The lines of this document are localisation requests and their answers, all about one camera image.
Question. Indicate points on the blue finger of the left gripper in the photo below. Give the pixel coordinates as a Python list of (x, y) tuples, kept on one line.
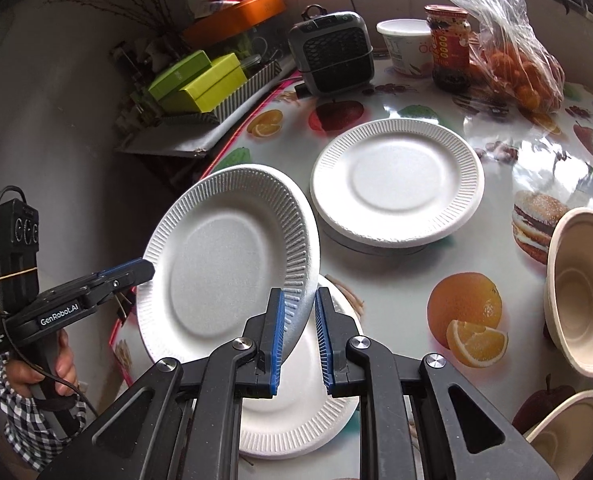
[(128, 275)]

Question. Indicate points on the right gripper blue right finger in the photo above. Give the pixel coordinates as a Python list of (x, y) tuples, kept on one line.
[(322, 297)]

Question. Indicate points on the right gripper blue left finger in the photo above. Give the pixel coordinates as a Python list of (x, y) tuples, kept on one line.
[(275, 318)]

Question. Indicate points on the white paper plate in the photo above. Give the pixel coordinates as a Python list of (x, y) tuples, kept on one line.
[(397, 183), (302, 417), (218, 252)]

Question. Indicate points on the beige paper bowl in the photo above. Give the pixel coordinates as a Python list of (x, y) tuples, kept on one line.
[(568, 293), (564, 438)]

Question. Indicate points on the checkered left sleeve forearm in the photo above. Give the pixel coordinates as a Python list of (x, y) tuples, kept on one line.
[(27, 430)]

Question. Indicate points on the fruit print tablecloth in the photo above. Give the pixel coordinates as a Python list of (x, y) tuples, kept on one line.
[(537, 168)]

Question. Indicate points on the grey striped tray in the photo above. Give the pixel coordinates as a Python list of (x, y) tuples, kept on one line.
[(232, 103)]

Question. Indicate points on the upper lime green box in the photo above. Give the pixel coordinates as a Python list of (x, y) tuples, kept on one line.
[(179, 74)]

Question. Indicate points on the lime green box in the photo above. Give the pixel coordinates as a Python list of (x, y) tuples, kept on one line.
[(208, 90), (179, 74)]

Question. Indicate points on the lower lime green box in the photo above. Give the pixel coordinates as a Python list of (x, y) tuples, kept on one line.
[(208, 90)]

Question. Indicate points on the orange shelf box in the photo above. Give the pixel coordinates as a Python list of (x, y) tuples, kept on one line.
[(232, 21)]

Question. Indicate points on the small grey desk heater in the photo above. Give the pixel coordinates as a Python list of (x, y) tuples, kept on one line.
[(332, 51)]

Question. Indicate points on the red labelled sauce jar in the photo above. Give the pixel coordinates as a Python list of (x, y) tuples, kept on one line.
[(450, 30)]

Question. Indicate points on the plastic bag of oranges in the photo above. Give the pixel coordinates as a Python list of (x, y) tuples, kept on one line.
[(507, 58)]

